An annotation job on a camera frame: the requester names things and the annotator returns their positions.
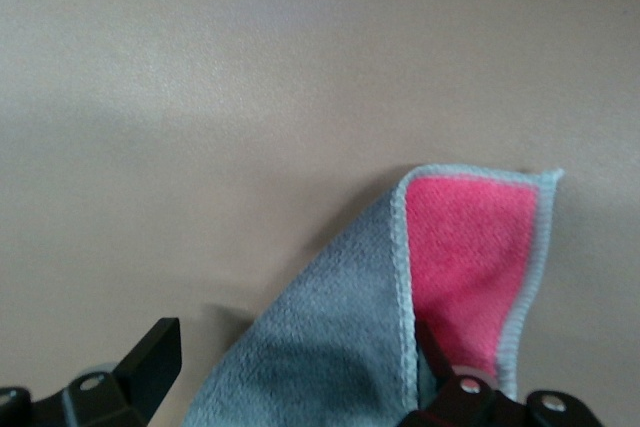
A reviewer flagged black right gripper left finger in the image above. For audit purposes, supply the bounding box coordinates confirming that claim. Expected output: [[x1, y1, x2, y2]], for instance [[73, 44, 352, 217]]
[[0, 316, 183, 427]]

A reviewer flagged grey and pink microfibre towel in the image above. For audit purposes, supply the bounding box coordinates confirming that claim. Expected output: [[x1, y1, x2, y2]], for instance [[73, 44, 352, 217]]
[[182, 162, 566, 427]]

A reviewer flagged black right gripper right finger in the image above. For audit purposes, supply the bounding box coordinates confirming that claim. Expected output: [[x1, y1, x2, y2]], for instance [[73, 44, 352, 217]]
[[399, 319, 607, 427]]

